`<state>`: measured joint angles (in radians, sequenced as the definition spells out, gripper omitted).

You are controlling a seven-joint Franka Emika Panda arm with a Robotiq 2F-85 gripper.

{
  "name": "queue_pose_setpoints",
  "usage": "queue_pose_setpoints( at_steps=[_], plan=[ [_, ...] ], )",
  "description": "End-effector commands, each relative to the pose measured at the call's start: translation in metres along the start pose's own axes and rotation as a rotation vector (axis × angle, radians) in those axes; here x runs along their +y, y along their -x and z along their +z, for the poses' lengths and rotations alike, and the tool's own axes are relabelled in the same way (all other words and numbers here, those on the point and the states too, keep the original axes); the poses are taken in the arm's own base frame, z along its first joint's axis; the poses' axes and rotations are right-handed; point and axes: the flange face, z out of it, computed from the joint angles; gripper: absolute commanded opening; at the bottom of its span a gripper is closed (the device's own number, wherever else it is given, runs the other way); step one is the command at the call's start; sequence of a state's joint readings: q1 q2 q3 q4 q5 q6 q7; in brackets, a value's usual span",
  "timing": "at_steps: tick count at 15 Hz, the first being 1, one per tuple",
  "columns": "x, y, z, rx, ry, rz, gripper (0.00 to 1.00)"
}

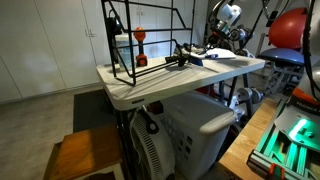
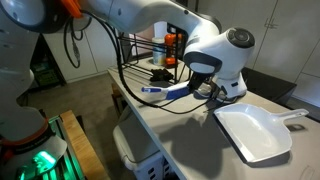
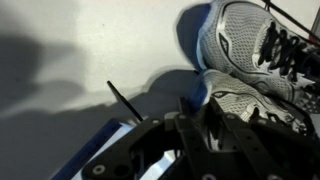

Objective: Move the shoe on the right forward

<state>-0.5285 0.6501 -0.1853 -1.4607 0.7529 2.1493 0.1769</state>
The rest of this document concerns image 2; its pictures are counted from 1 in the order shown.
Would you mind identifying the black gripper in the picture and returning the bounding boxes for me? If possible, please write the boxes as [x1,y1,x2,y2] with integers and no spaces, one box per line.
[188,73,215,94]

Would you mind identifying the blue white hand brush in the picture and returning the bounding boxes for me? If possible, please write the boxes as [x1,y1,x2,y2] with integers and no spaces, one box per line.
[140,81,192,101]

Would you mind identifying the small black bundled object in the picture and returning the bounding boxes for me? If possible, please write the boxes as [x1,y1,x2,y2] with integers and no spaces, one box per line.
[149,67,175,83]

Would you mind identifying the clear wipes canister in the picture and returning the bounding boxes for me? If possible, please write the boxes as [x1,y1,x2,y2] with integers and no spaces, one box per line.
[151,36,168,67]

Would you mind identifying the white plastic dustpan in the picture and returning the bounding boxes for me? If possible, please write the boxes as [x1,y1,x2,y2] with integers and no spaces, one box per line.
[213,102,310,164]

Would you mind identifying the white laundry basket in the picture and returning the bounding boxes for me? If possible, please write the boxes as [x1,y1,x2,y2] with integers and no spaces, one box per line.
[112,105,176,180]

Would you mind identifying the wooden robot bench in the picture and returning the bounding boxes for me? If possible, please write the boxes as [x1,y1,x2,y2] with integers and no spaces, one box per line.
[59,109,112,180]

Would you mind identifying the dark storage crate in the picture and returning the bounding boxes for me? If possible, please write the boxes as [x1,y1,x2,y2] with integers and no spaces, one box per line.
[31,58,66,88]

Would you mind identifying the black wire rack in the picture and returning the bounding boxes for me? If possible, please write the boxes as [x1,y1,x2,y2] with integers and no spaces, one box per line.
[114,23,193,86]

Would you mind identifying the long black robot cable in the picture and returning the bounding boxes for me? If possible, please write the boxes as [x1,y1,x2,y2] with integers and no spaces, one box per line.
[79,9,222,116]

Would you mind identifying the cabinet door handles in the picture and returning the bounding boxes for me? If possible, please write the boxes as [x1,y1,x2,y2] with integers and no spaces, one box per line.
[263,16,280,30]

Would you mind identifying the looped black cable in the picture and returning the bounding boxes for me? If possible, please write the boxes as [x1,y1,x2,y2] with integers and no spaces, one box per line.
[62,15,93,70]

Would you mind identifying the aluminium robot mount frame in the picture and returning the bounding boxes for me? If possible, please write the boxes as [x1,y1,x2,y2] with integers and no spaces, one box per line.
[14,113,86,180]

